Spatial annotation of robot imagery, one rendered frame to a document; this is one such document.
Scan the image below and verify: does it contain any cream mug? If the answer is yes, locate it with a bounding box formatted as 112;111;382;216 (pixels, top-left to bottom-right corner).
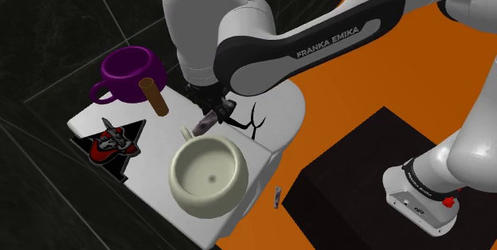
167;126;250;220

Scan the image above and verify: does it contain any dark robot stand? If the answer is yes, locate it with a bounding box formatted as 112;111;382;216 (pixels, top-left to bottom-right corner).
281;105;497;250

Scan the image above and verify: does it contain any white toilet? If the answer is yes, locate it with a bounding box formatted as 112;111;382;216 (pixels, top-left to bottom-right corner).
66;80;307;250

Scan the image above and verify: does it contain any purple mug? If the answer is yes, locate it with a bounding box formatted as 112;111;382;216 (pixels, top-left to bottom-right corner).
88;45;168;105

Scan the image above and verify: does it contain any purple grey tube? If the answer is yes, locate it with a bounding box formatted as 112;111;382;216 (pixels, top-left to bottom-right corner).
192;110;219;137

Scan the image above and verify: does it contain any small grey tube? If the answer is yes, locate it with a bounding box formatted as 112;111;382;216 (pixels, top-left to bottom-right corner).
272;186;284;209

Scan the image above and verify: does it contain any brown cylinder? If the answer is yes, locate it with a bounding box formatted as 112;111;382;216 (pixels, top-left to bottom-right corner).
138;77;170;117

